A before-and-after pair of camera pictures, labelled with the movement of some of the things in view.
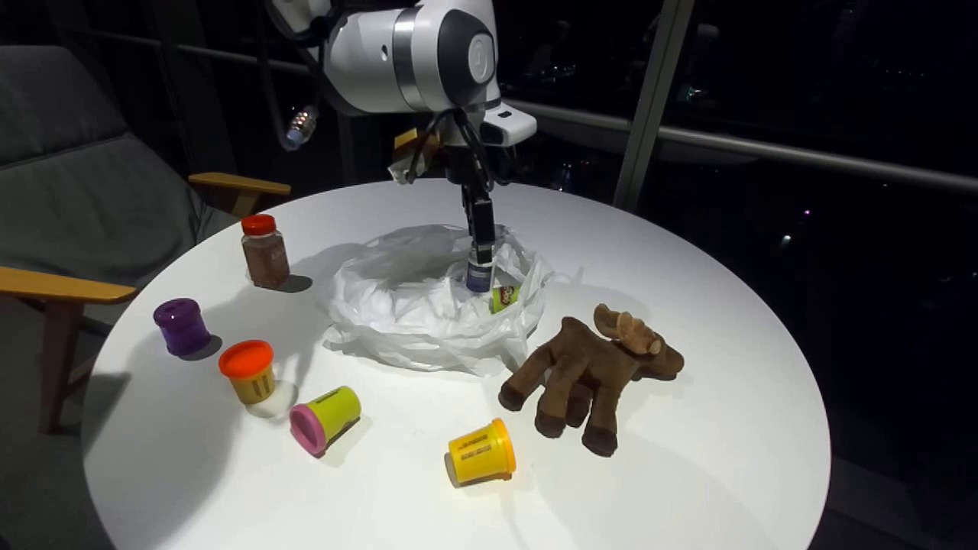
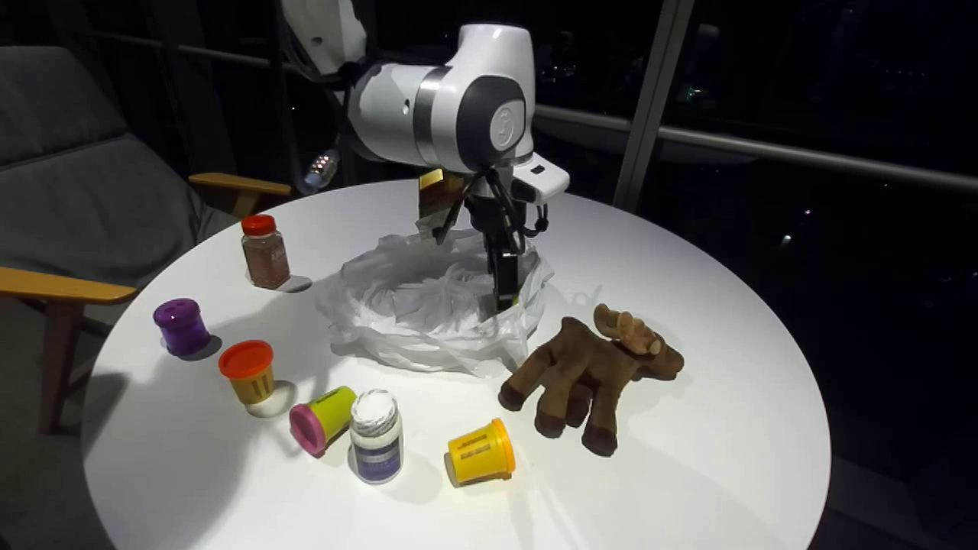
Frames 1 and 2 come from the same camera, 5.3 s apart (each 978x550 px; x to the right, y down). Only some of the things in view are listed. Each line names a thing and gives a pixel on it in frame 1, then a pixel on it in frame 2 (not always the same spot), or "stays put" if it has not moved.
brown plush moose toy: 583,372 stays put
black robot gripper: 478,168 -> 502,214
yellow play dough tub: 482,458 stays put
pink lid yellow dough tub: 321,424 stays put
